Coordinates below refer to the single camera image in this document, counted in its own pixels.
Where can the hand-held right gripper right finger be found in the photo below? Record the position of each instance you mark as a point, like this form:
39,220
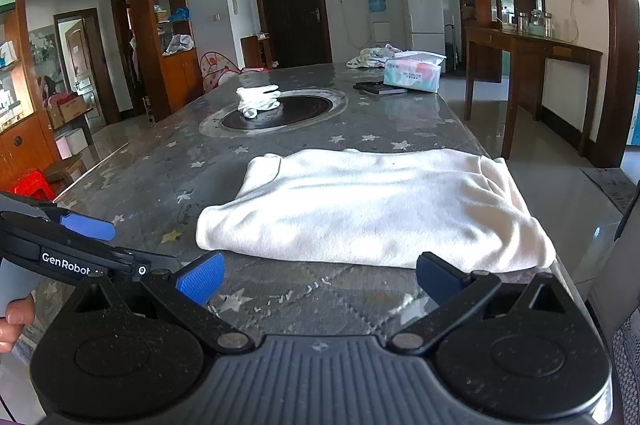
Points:
440,279

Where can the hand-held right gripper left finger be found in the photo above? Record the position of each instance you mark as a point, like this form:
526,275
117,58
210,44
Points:
200,279

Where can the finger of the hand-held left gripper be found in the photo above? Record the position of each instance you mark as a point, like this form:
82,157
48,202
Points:
160,261
87,226

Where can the white garment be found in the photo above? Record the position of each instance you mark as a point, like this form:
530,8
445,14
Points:
375,210

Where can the small white clothes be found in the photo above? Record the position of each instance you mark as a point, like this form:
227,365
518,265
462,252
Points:
255,100

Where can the person's left hand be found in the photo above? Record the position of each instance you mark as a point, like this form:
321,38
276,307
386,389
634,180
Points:
17,312

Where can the small wooden stool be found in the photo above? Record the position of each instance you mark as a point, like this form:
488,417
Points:
65,165

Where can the red plastic stool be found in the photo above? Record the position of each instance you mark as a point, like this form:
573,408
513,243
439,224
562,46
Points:
32,185

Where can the white storage box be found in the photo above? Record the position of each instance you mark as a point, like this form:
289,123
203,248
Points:
72,142

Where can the wide wooden display cabinet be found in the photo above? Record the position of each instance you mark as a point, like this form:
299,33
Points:
20,145

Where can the cardboard boxes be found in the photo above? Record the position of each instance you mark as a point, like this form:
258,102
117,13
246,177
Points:
72,107

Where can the brown interior door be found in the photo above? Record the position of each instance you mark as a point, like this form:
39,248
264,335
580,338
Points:
80,55

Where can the narrow wooden shelf cabinet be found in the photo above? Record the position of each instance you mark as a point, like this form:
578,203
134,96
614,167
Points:
175,75

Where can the grey floor mat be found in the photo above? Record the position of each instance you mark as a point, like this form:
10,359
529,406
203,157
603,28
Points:
602,187

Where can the round black table hotplate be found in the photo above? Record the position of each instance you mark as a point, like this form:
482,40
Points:
300,110

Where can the black flat case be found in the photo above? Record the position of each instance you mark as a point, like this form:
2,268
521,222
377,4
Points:
377,87

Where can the pink play tent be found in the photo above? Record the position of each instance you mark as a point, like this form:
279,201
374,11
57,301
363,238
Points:
217,67

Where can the white plastic bag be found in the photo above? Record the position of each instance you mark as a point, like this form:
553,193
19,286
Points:
179,44

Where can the tissue pack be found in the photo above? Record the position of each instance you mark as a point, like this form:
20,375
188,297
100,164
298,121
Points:
412,75

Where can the small wooden cabinet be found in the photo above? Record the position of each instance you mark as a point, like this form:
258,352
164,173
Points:
250,50

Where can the blue plastic bag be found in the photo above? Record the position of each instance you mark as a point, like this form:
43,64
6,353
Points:
180,14

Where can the patterned cloth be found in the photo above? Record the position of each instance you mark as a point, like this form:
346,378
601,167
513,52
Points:
370,56

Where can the wooden side table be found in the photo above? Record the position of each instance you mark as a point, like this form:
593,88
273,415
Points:
525,42

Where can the white water dispenser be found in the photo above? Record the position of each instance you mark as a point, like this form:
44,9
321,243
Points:
380,30

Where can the white refrigerator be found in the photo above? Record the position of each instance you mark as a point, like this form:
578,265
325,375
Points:
425,15

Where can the glass jar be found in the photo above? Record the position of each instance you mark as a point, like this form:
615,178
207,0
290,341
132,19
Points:
523,22
540,24

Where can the dark wooden door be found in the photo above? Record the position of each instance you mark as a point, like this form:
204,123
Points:
295,5

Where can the floral wall picture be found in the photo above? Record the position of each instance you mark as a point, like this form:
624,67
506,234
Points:
42,47

